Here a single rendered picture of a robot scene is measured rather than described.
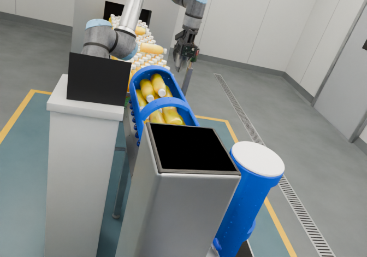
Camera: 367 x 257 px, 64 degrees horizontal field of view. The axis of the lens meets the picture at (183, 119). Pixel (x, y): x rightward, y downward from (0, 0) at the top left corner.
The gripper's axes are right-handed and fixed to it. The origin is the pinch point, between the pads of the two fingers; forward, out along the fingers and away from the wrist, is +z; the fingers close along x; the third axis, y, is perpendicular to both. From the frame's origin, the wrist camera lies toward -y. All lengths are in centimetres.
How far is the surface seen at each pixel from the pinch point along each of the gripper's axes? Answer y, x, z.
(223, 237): 31, 39, 79
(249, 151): 15, 44, 33
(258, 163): 25, 44, 33
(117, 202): -32, -9, 120
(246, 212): 33, 43, 58
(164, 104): 9.4, -5.2, 14.0
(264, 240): -6, 111, 136
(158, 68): -31.8, -0.9, 13.2
